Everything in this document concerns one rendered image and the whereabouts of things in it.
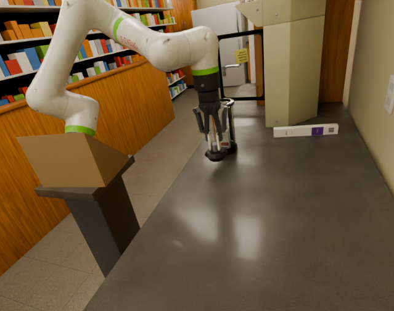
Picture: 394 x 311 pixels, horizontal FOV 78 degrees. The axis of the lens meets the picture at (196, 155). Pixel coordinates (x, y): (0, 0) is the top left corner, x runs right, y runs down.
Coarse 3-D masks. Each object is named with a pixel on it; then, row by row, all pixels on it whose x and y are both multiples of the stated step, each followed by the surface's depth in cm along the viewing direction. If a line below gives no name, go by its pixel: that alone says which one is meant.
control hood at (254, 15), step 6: (258, 0) 100; (240, 6) 103; (246, 6) 103; (252, 6) 102; (258, 6) 101; (246, 12) 104; (252, 12) 103; (258, 12) 102; (252, 18) 104; (258, 18) 103; (258, 24) 104
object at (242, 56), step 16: (224, 48) 146; (240, 48) 141; (256, 48) 138; (224, 64) 150; (240, 64) 146; (256, 64) 142; (224, 80) 155; (240, 80) 151; (256, 80) 146; (240, 96) 156; (256, 96) 151
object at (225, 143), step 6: (222, 102) 104; (228, 102) 103; (228, 108) 97; (228, 114) 98; (228, 120) 100; (228, 126) 101; (216, 132) 103; (228, 132) 102; (234, 132) 105; (228, 138) 103; (234, 138) 106; (222, 144) 104; (228, 144) 104; (234, 144) 106
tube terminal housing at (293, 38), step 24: (264, 0) 100; (288, 0) 97; (312, 0) 101; (264, 24) 104; (288, 24) 101; (312, 24) 105; (264, 48) 108; (288, 48) 105; (312, 48) 110; (288, 72) 110; (312, 72) 116; (288, 96) 115; (312, 96) 121; (288, 120) 120
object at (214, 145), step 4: (212, 144) 95; (216, 144) 94; (212, 148) 95; (216, 148) 95; (224, 148) 97; (208, 152) 96; (212, 152) 95; (216, 152) 94; (220, 152) 94; (224, 152) 94; (208, 156) 94; (212, 156) 94; (216, 156) 93; (220, 156) 93; (224, 156) 95; (212, 160) 95; (216, 160) 95; (220, 160) 95
